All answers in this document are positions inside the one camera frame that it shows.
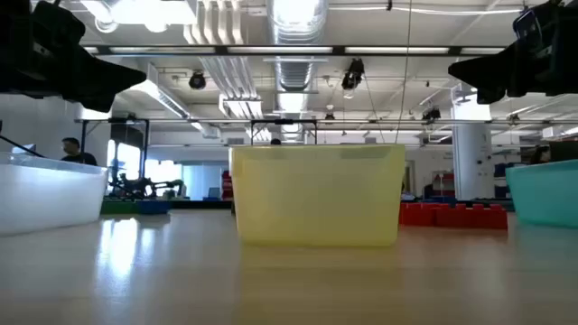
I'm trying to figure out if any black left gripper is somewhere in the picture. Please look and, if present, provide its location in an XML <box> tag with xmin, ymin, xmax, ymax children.
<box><xmin>0</xmin><ymin>0</ymin><xmax>148</xmax><ymax>114</ymax></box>

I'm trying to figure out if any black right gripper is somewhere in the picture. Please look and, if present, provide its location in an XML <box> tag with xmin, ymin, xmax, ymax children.
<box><xmin>448</xmin><ymin>0</ymin><xmax>578</xmax><ymax>106</ymax></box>

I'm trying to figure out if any long red toy brick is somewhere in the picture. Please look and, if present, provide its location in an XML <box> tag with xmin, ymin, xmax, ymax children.
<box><xmin>433</xmin><ymin>203</ymin><xmax>509</xmax><ymax>230</ymax></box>

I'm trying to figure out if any white round column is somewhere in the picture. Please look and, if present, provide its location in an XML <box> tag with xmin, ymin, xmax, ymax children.
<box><xmin>450</xmin><ymin>83</ymin><xmax>494</xmax><ymax>202</ymax></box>

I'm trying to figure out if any red storage shelf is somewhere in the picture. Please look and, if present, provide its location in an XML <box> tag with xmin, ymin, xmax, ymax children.
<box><xmin>432</xmin><ymin>170</ymin><xmax>457</xmax><ymax>200</ymax></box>
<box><xmin>220</xmin><ymin>169</ymin><xmax>234</xmax><ymax>200</ymax></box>

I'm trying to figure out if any clear plastic bin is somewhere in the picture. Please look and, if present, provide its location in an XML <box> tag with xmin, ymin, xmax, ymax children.
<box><xmin>0</xmin><ymin>152</ymin><xmax>109</xmax><ymax>236</ymax></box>

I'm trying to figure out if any teal plastic bin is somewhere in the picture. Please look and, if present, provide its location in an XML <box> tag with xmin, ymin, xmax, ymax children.
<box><xmin>505</xmin><ymin>158</ymin><xmax>578</xmax><ymax>228</ymax></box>

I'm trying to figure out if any yellow plastic bin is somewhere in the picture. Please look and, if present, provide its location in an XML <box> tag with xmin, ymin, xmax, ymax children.
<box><xmin>228</xmin><ymin>143</ymin><xmax>406</xmax><ymax>247</ymax></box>

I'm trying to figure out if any background black frame stand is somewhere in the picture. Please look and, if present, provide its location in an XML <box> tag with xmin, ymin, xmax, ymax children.
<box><xmin>249</xmin><ymin>118</ymin><xmax>319</xmax><ymax>146</ymax></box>
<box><xmin>79</xmin><ymin>116</ymin><xmax>151</xmax><ymax>164</ymax></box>

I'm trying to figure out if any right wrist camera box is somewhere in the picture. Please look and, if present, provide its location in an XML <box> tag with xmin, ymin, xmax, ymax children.
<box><xmin>512</xmin><ymin>7</ymin><xmax>544</xmax><ymax>42</ymax></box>

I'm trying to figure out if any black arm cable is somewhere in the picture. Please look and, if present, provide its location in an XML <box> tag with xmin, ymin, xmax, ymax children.
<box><xmin>0</xmin><ymin>134</ymin><xmax>47</xmax><ymax>159</ymax></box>

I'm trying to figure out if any black aluminium rig frame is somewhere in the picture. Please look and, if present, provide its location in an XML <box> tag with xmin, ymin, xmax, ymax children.
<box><xmin>170</xmin><ymin>198</ymin><xmax>516</xmax><ymax>212</ymax></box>

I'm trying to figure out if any silver ventilation duct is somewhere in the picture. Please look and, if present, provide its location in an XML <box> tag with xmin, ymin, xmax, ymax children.
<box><xmin>265</xmin><ymin>0</ymin><xmax>331</xmax><ymax>144</ymax></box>

